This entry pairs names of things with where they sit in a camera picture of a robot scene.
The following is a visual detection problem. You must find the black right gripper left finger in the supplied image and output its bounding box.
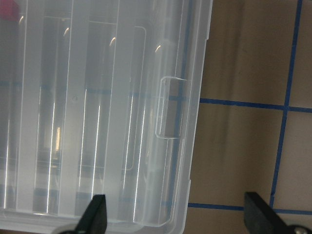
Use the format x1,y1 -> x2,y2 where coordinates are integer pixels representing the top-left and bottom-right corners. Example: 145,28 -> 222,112
74,195 -> 107,234

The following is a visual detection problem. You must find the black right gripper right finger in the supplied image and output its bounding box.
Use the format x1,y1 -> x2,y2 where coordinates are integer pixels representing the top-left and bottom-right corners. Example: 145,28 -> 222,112
244,192 -> 293,234

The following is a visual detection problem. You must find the clear plastic storage box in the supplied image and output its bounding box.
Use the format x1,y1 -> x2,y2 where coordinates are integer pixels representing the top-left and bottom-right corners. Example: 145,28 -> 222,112
0,0 -> 213,234

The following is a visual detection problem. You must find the red block in box corner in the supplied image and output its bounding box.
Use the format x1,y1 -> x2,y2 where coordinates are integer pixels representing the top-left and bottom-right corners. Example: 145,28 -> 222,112
0,0 -> 19,21

